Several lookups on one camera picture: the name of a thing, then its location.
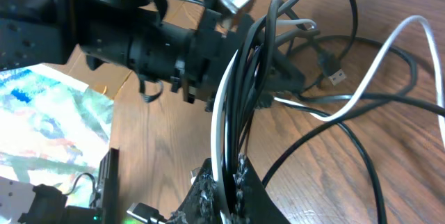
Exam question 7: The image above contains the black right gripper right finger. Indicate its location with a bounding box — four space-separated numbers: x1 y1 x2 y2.
231 154 290 224

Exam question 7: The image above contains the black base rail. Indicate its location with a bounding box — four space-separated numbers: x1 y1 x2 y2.
0 147 168 224

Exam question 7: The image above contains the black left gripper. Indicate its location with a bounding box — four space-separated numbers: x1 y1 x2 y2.
170 0 307 110

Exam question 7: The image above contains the black white braided cable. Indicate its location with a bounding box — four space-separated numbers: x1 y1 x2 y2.
232 18 321 190

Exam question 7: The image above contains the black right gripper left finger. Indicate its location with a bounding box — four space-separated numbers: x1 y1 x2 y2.
167 158 222 224

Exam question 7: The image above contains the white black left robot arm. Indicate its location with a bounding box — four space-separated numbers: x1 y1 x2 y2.
1 0 253 105

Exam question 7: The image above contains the computer monitor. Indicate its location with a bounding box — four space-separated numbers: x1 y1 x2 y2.
1 65 113 207

